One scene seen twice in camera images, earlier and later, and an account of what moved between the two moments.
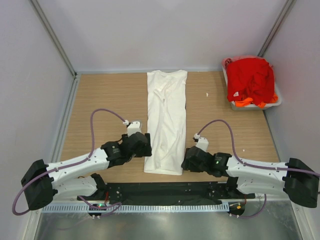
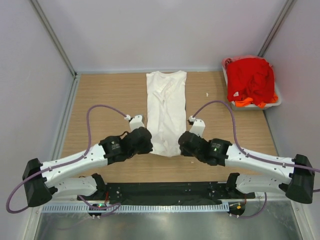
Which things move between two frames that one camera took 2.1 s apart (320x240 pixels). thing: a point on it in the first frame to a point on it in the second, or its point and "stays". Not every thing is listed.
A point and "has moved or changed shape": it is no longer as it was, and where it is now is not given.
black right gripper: [187, 164] to [184, 152]
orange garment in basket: [248, 100] stays
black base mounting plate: [133, 193] stays
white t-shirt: [166, 121] has moved or changed shape
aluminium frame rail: [268, 198] stays
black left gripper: [145, 150] stays
